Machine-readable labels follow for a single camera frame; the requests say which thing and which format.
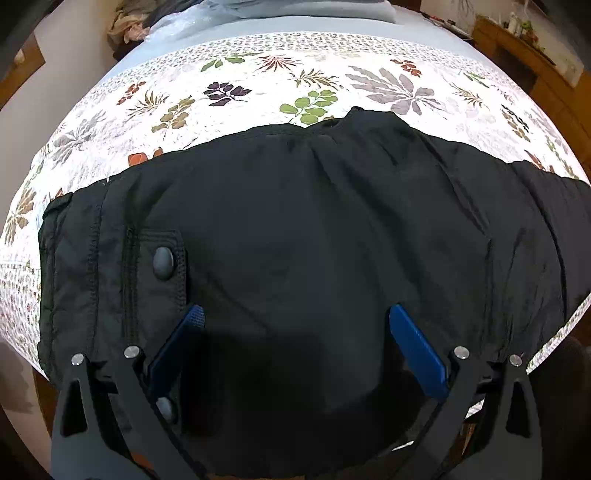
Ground large wooden-framed window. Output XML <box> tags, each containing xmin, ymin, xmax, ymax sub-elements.
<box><xmin>0</xmin><ymin>0</ymin><xmax>47</xmax><ymax>109</ymax></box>

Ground floral quilted blanket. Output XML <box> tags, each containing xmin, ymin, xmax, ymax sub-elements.
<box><xmin>0</xmin><ymin>31</ymin><xmax>583</xmax><ymax>421</ymax></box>

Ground light blue bed sheet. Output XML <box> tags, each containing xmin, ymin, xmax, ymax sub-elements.
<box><xmin>111</xmin><ymin>16</ymin><xmax>467</xmax><ymax>77</ymax></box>

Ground folded grey-blue duvet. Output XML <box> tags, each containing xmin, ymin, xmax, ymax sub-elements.
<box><xmin>203</xmin><ymin>0</ymin><xmax>398</xmax><ymax>23</ymax></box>

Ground black pants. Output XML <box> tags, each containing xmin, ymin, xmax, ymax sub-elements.
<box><xmin>37</xmin><ymin>106</ymin><xmax>591</xmax><ymax>478</ymax></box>

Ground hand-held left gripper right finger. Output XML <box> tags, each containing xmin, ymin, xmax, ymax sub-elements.
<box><xmin>389</xmin><ymin>304</ymin><xmax>542</xmax><ymax>480</ymax></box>

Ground pile of clothes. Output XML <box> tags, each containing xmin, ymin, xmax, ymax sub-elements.
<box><xmin>107</xmin><ymin>0</ymin><xmax>160</xmax><ymax>44</ymax></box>

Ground wooden side cabinet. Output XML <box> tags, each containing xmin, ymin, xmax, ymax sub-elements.
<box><xmin>473</xmin><ymin>14</ymin><xmax>591</xmax><ymax>134</ymax></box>

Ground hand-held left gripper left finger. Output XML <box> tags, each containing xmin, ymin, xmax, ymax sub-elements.
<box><xmin>52</xmin><ymin>304</ymin><xmax>208</xmax><ymax>480</ymax></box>

